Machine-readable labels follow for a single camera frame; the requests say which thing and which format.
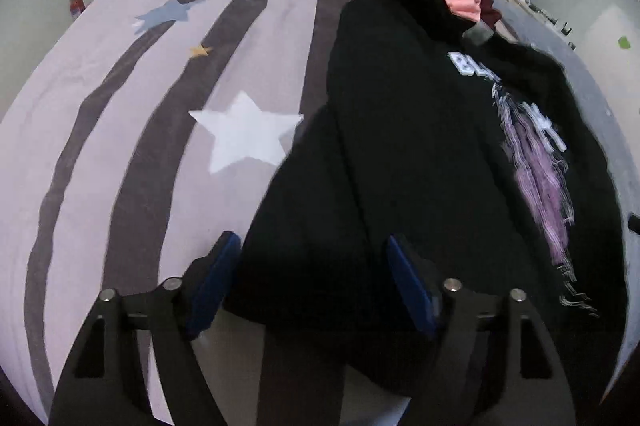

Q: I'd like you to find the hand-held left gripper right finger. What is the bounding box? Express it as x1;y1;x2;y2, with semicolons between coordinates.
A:
385;233;578;426

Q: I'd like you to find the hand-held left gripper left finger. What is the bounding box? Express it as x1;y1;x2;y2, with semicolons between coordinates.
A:
48;230;243;426

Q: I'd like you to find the black printed sweatshirt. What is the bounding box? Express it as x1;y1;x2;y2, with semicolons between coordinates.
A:
222;0;632;407

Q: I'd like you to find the striped star bedsheet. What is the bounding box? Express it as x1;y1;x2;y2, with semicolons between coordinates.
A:
0;0;506;426

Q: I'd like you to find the cluttered white desk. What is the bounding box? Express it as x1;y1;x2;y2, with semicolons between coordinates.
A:
507;0;578;52

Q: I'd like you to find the whiteboard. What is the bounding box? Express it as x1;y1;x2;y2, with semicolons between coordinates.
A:
570;1;640;122

